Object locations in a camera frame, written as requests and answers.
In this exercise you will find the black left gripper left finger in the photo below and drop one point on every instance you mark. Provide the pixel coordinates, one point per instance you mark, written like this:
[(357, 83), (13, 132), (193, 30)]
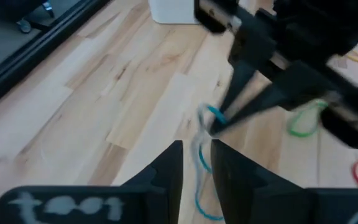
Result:
[(160, 193)]

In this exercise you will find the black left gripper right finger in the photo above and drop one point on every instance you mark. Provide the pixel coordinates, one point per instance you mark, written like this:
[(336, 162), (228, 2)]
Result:
[(253, 196)]

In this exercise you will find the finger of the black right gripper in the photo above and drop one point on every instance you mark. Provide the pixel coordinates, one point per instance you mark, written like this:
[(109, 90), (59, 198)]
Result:
[(297, 87), (250, 49)]

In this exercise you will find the green rubber band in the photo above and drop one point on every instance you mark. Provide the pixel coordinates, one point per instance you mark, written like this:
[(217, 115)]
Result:
[(301, 134)]

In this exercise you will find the teal rubber band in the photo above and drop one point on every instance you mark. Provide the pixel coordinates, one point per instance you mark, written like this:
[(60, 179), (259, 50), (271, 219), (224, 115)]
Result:
[(219, 115)]

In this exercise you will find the white plastic bin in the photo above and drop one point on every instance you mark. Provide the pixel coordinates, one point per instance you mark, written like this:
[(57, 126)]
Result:
[(172, 12)]

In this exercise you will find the black utility cart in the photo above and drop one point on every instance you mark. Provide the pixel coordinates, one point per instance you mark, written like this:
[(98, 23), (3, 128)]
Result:
[(24, 26)]

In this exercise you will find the black aluminium table frame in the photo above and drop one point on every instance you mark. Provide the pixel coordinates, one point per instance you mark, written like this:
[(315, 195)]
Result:
[(26, 62)]

